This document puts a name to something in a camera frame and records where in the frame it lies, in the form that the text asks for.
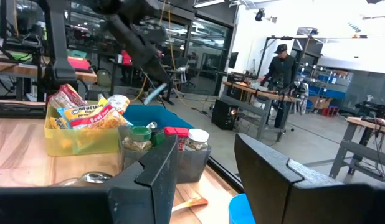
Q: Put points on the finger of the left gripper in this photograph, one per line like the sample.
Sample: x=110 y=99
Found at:
x=157 y=71

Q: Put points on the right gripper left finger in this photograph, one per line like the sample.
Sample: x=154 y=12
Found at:
x=86 y=205

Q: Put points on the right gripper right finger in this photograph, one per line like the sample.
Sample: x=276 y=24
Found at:
x=304 y=202

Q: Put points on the white yellow ramen packet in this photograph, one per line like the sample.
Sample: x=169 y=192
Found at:
x=119 y=102

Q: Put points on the red-lidded spice tin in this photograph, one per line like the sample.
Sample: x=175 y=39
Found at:
x=177 y=132

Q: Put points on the dark green tin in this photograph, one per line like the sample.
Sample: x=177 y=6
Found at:
x=157 y=137

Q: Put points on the green-lidded spice jar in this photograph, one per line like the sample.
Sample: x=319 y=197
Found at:
x=139 y=135

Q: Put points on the white-lidded spice jar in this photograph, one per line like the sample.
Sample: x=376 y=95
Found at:
x=197 y=137

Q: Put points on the yellow blue-edged ramen packet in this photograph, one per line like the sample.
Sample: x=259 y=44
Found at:
x=93 y=116

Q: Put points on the orange yellow ramen packet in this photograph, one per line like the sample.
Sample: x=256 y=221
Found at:
x=57 y=123

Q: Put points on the red container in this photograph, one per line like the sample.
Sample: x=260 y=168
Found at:
x=126 y=57

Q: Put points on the blue plastic bin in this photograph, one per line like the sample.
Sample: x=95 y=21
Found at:
x=149 y=113

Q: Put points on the pink flat item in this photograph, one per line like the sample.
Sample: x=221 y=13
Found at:
x=78 y=63

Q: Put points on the yellow translucent plastic bin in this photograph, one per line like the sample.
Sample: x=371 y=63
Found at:
x=83 y=141

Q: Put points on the blue plastic bowl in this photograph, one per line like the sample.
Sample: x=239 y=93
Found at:
x=239 y=211

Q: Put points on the black computer tower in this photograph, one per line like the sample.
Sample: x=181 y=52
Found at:
x=223 y=115

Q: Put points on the grey translucent plastic bin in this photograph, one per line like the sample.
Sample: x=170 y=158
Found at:
x=192 y=165

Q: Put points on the wooden workbench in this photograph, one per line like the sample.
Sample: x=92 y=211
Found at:
x=24 y=69
x=367 y=123
x=258 y=91

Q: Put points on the blue storage bin rack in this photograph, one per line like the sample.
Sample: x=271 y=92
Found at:
x=323 y=90

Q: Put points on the black ceiling spotlight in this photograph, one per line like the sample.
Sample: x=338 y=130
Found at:
x=259 y=14

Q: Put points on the person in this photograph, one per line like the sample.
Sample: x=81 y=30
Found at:
x=281 y=68

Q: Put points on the black aluminium rig frame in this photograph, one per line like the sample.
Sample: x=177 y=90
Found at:
x=57 y=37

